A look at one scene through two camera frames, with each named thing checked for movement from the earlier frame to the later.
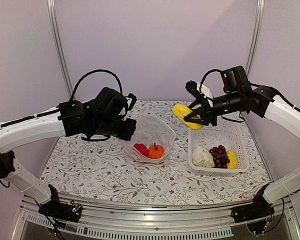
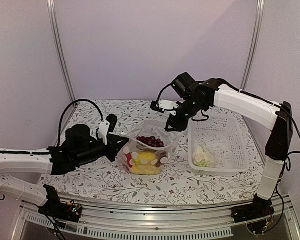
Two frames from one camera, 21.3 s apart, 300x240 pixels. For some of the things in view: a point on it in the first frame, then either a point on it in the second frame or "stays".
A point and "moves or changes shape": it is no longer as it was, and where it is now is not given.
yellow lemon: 232,157 → 145,169
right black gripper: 208,115 → 179,125
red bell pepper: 142,148 → 129,157
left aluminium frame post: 51,17 stays
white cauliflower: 201,157 stays
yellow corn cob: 180,111 moves or changes shape
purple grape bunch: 220,159 → 151,141
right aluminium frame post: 255,36 stays
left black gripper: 127,134 → 114,147
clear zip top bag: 150,130 moves or changes shape
